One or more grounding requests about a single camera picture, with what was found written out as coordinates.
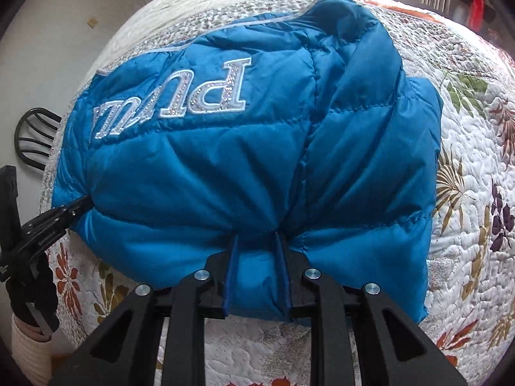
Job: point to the person's left forearm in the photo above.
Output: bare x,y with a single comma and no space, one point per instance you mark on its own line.
30,335

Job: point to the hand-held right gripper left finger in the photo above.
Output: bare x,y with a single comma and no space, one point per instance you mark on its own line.
230,281

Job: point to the black metal chair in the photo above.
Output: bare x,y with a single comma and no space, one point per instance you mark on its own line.
34,136

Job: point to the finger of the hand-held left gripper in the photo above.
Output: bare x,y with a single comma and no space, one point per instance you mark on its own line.
46,235
72,206

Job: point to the yellow wall outlet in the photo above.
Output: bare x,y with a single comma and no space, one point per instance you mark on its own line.
93,23

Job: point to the red hanging item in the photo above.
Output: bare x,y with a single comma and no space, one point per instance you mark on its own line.
476,10

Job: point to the blue puffer jacket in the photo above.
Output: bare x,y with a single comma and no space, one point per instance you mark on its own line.
241,148

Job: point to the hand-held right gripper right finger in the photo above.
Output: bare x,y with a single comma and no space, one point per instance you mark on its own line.
285,281

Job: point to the floral quilted bedspread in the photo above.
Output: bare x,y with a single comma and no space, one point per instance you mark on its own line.
466,217

